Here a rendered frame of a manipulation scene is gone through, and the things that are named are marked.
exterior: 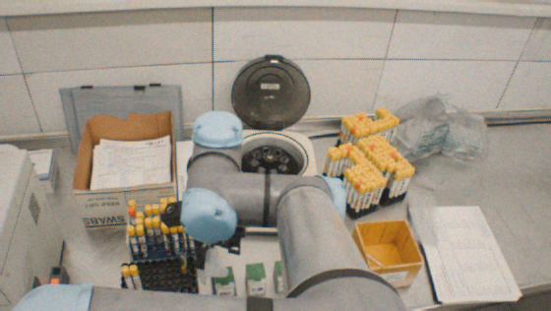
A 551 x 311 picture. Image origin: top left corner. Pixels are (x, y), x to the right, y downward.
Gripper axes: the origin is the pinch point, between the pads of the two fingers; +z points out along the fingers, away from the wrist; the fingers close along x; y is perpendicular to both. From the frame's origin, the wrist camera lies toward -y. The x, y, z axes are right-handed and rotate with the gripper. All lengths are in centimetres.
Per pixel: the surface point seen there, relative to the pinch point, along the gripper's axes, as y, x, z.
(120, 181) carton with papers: -31.2, 19.9, 6.2
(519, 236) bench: 78, 36, 12
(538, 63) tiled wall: 88, 98, -13
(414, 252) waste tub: 43.8, 16.2, 3.9
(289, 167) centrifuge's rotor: 10.4, 33.5, 1.9
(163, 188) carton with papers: -16.2, 15.0, -0.7
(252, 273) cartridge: 8.6, 2.7, 5.7
